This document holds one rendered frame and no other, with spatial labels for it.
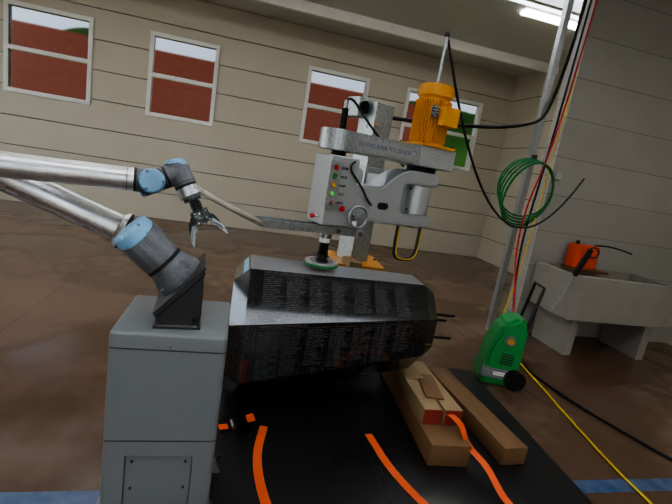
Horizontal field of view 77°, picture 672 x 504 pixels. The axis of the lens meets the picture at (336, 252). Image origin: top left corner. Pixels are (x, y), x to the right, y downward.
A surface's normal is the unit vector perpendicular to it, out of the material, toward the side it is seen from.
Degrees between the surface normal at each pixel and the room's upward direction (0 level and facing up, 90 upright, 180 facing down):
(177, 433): 90
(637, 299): 90
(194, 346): 90
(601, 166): 90
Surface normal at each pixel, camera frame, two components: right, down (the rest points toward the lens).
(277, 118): 0.21, 0.22
